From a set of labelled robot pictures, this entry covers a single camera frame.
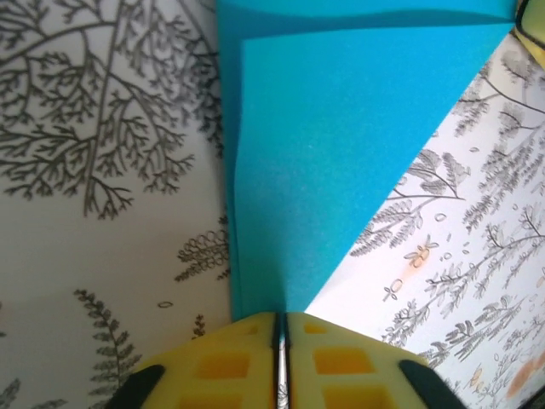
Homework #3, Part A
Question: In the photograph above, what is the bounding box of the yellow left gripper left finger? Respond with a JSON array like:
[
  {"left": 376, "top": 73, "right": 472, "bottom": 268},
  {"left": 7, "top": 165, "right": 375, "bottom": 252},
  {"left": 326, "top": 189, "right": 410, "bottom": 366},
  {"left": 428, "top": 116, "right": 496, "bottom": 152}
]
[{"left": 104, "top": 312, "right": 280, "bottom": 409}]

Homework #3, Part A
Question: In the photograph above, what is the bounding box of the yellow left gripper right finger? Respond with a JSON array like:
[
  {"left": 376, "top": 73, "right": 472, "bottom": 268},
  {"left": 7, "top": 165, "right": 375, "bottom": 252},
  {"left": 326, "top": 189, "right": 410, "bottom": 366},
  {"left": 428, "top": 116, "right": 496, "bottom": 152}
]
[{"left": 284, "top": 312, "right": 469, "bottom": 409}]

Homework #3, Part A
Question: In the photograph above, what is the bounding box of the blue square paper sheet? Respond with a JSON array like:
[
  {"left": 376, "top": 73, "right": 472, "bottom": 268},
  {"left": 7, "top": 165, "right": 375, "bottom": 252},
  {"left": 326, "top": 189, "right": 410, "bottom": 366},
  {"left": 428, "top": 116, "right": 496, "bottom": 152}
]
[{"left": 216, "top": 0, "right": 519, "bottom": 320}]

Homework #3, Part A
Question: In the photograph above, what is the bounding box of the floral patterned table cover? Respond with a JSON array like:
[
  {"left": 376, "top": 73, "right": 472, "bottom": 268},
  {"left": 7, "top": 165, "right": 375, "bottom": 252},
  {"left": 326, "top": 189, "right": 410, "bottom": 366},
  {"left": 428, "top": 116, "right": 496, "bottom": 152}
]
[{"left": 0, "top": 0, "right": 545, "bottom": 409}]

